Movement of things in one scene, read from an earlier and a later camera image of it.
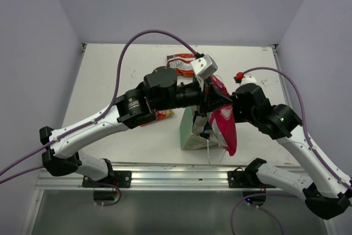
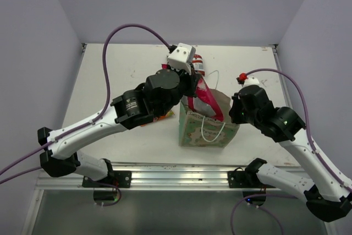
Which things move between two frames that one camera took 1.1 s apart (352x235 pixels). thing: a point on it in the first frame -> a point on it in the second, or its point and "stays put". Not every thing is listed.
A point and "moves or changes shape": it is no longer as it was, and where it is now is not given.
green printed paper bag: [190, 140] moves or changes shape
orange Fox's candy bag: [160, 114] stays put
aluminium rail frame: [163, 177] stays put
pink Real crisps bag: [223, 119] moves or changes shape
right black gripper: [235, 100] stays put
